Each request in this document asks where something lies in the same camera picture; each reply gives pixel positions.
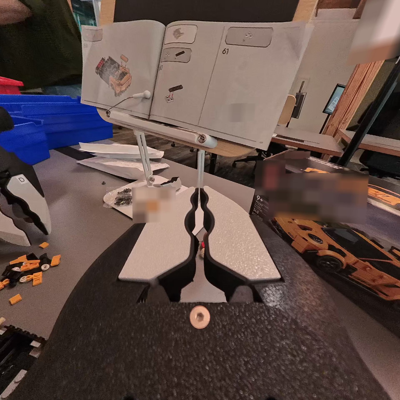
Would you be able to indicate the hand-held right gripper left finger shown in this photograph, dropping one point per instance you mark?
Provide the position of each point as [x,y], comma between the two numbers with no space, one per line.
[162,250]

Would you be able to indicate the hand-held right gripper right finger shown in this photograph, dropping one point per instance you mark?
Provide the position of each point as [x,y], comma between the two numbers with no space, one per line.
[240,243]

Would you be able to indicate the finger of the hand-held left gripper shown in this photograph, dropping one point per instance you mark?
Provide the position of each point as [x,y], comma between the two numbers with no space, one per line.
[9,231]
[31,197]

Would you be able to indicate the blue plastic bin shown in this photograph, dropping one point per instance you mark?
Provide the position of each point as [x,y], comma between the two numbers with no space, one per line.
[25,147]
[78,125]

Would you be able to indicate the partly built black model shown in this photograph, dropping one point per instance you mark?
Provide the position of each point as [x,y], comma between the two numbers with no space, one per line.
[15,350]

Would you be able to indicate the lego instruction booklet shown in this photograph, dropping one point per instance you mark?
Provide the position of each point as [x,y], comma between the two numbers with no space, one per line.
[250,93]

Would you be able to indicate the red lego minifigure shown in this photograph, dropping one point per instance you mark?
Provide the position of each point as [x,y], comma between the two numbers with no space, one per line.
[203,247]

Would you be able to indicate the small pile of lego pieces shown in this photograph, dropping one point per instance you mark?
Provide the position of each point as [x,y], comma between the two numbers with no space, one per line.
[29,267]

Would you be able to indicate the black lego set box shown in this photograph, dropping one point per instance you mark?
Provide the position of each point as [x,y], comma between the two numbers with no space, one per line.
[343,250]

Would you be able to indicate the clear bag of black parts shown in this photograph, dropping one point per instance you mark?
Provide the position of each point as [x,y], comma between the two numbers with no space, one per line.
[123,197]

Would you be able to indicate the red plastic bin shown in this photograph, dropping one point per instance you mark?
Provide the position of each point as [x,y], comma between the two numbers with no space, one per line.
[11,86]

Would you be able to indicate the black office chair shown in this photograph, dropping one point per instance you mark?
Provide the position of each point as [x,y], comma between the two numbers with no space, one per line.
[253,157]

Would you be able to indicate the white paper bag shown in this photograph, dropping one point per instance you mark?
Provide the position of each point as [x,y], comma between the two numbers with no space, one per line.
[125,150]
[118,167]

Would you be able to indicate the white book stand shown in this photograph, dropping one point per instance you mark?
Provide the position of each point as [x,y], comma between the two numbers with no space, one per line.
[162,126]

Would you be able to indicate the grey desk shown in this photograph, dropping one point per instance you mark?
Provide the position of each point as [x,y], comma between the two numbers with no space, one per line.
[306,139]
[375,140]

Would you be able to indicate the pale wooden chair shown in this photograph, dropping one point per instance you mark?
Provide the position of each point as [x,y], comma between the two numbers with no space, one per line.
[287,109]

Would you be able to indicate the monitor on stand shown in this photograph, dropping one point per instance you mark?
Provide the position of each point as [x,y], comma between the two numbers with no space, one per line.
[334,98]

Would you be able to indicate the black slanted pole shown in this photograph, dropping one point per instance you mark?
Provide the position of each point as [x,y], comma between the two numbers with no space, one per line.
[372,115]

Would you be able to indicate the black wall device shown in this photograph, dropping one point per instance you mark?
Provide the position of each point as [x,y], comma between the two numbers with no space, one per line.
[301,100]

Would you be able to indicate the wooden post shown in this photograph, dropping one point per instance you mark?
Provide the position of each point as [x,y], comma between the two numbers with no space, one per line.
[353,103]

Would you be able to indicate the dark board with wooden frame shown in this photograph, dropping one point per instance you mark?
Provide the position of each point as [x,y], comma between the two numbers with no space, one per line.
[203,9]

